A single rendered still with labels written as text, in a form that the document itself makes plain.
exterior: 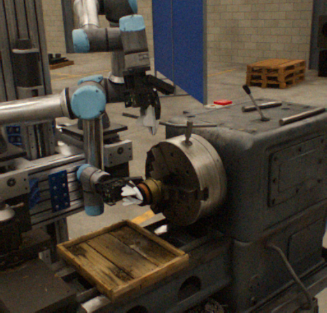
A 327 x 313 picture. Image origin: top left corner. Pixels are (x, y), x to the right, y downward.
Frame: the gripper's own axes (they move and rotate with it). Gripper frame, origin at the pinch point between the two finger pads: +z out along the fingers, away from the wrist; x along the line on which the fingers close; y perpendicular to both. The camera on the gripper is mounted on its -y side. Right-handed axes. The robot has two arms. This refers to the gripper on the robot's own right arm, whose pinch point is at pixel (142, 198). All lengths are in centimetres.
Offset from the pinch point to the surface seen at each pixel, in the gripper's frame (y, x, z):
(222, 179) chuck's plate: -25.7, 3.0, 11.9
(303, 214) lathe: -66, -22, 17
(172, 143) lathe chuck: -15.3, 15.3, -2.2
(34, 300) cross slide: 44.0, -10.9, 12.3
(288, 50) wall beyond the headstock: -911, -68, -612
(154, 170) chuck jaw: -9.3, 6.2, -5.1
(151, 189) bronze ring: -4.0, 2.2, 0.2
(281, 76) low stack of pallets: -642, -85, -428
